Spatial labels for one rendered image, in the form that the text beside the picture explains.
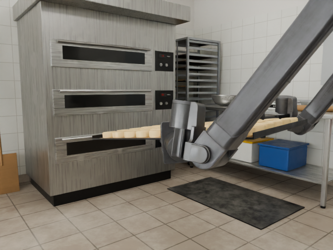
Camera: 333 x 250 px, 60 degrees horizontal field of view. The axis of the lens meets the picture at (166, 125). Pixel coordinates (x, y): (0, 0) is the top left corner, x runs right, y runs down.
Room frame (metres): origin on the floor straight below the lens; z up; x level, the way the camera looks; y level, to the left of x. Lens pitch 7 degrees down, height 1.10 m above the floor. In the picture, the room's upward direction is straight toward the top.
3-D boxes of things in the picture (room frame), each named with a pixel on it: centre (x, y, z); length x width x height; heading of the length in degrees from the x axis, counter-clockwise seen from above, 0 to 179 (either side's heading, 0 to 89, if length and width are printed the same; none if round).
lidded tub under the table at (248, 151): (3.61, -1.06, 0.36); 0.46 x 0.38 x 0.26; 128
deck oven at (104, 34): (3.32, 0.71, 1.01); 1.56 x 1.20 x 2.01; 128
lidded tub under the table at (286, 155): (3.26, -1.34, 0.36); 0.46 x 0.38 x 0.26; 130
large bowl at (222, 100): (3.91, -0.80, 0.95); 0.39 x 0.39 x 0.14
